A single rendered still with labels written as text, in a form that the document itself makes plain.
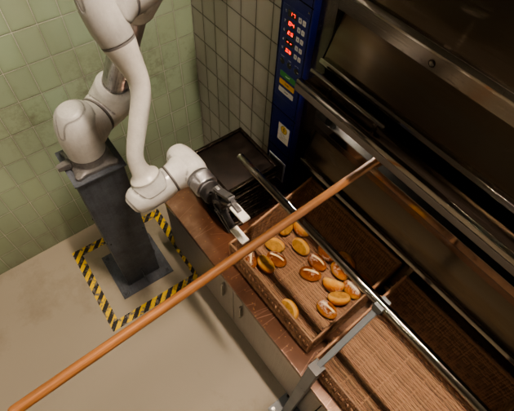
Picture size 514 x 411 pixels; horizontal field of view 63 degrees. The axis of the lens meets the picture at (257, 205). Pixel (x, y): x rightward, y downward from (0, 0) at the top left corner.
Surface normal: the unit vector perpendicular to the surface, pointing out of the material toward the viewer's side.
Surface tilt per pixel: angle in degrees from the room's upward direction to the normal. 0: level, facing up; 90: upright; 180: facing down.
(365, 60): 70
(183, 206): 0
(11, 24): 90
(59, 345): 0
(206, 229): 0
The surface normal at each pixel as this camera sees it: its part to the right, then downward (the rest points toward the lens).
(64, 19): 0.61, 0.67
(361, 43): -0.73, 0.27
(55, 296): 0.04, -0.56
